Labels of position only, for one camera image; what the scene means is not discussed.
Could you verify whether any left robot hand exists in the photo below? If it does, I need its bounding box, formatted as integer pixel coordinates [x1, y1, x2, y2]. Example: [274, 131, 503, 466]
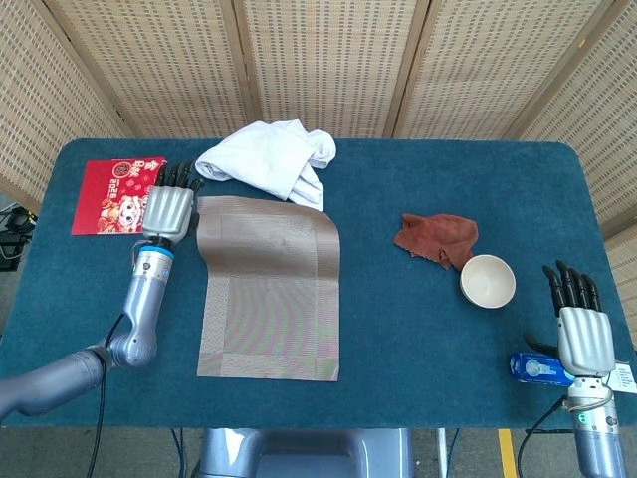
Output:
[140, 159, 206, 245]

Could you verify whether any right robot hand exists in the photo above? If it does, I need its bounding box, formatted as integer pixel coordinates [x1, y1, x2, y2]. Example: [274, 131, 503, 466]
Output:
[523, 259, 616, 382]

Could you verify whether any small white bowl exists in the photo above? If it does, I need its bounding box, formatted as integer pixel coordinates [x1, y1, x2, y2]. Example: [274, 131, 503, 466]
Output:
[459, 254, 517, 310]

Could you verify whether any brown woven placemat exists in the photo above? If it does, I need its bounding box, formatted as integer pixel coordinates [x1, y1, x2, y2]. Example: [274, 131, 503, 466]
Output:
[191, 195, 343, 382]

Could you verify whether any blue toothpaste box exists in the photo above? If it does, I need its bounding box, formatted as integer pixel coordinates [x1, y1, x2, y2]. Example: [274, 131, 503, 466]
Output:
[508, 351, 637, 394]

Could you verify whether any red spiral calendar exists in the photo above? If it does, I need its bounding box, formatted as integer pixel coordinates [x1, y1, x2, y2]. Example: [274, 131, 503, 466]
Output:
[70, 157, 168, 237]

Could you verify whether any crumpled white cloth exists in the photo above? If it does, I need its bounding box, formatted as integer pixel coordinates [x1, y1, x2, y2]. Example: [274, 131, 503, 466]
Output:
[194, 118, 338, 214]

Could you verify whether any black floor equipment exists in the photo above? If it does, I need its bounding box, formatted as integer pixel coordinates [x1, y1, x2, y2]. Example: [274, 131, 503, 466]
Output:
[0, 206, 39, 273]

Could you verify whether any rust brown microfiber cloth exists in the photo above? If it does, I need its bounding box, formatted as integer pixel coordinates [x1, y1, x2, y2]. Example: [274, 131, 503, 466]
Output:
[393, 213, 480, 273]

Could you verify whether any teal carpet table cover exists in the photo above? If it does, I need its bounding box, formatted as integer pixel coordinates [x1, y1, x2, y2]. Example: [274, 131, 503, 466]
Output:
[0, 137, 626, 430]

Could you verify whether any woven bamboo folding screen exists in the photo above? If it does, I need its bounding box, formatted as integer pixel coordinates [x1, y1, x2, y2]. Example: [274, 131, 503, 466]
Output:
[0, 0, 637, 320]

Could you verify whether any grey-blue robot torso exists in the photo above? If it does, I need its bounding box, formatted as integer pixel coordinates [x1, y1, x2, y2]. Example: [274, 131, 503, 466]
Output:
[191, 426, 414, 478]

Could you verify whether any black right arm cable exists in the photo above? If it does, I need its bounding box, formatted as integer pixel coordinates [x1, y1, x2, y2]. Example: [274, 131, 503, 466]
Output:
[516, 396, 571, 478]

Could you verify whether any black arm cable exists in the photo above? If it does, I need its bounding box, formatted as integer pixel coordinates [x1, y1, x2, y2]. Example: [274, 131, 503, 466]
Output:
[516, 396, 571, 478]
[87, 313, 125, 478]

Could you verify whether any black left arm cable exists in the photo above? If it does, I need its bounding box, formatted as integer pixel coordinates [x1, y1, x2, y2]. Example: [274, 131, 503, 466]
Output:
[87, 313, 125, 478]

